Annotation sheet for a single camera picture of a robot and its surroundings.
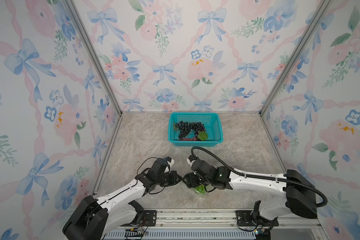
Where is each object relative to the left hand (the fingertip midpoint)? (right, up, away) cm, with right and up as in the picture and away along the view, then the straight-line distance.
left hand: (183, 178), depth 81 cm
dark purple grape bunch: (+2, +28, +19) cm, 34 cm away
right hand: (-1, +2, -1) cm, 3 cm away
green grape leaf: (+13, +22, +19) cm, 32 cm away
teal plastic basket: (+22, +31, +29) cm, 47 cm away
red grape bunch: (+4, +20, +19) cm, 28 cm away
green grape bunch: (+8, +1, -15) cm, 17 cm away
